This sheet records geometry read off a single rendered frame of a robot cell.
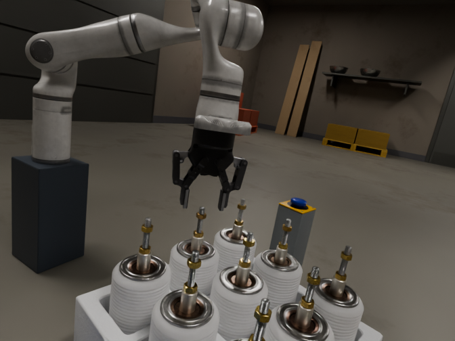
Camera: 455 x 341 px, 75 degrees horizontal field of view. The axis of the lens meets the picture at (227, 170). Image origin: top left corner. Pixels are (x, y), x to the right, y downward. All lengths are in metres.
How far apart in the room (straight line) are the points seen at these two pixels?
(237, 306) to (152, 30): 0.64
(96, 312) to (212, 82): 0.42
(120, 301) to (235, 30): 0.46
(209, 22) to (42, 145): 0.59
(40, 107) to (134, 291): 0.57
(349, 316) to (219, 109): 0.39
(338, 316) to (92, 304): 0.40
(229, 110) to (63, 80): 0.56
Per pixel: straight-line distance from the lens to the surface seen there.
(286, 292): 0.61
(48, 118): 0.90
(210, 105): 0.49
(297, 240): 0.76
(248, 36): 0.51
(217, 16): 0.50
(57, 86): 0.92
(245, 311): 0.51
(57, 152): 0.92
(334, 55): 7.35
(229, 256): 0.65
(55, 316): 0.85
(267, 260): 0.61
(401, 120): 7.04
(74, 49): 0.86
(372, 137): 6.12
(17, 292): 0.95
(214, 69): 0.50
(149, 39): 0.82
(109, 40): 0.83
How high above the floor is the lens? 0.54
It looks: 13 degrees down
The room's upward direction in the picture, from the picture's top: 10 degrees clockwise
